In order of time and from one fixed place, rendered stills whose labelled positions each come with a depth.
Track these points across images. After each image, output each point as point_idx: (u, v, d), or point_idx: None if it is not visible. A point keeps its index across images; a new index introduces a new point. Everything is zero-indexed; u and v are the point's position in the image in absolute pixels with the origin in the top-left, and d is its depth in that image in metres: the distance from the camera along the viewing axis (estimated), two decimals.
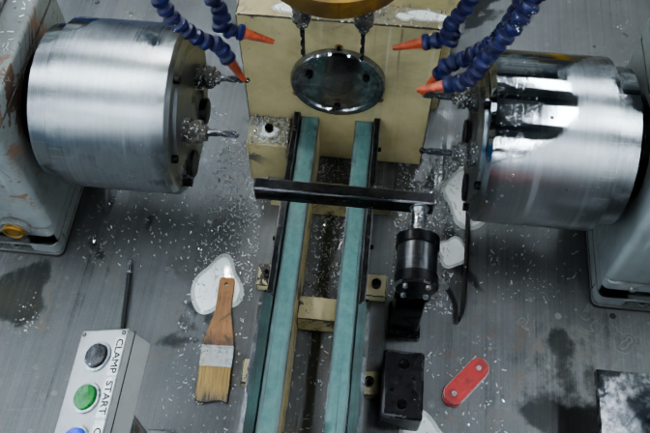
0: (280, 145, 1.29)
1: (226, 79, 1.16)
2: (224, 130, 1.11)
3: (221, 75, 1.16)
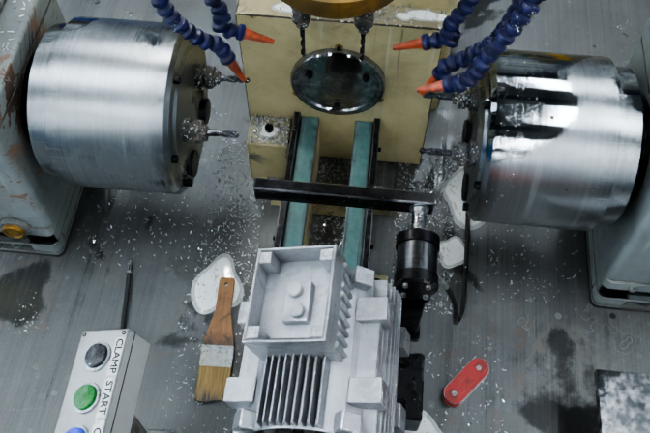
0: (280, 145, 1.29)
1: (226, 79, 1.16)
2: (224, 130, 1.11)
3: (221, 75, 1.16)
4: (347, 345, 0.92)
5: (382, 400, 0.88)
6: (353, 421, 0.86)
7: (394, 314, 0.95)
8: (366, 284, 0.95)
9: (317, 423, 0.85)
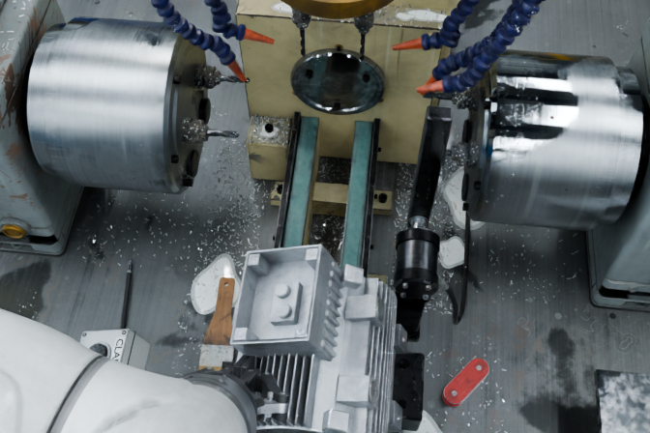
0: (280, 145, 1.29)
1: (226, 79, 1.16)
2: (224, 130, 1.11)
3: (221, 75, 1.16)
4: (337, 344, 0.92)
5: (370, 398, 0.88)
6: (340, 420, 0.86)
7: (384, 311, 0.95)
8: (355, 282, 0.95)
9: (305, 422, 0.85)
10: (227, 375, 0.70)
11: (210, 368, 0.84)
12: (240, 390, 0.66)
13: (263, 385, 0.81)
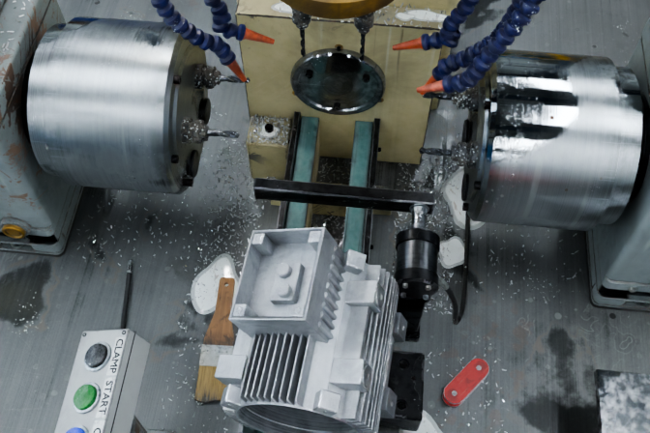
0: (280, 145, 1.29)
1: (226, 79, 1.16)
2: (224, 130, 1.11)
3: (221, 75, 1.16)
4: (334, 327, 0.93)
5: (363, 382, 0.89)
6: (332, 400, 0.87)
7: (384, 299, 0.96)
8: (356, 268, 0.96)
9: (296, 400, 0.87)
10: None
11: None
12: None
13: None
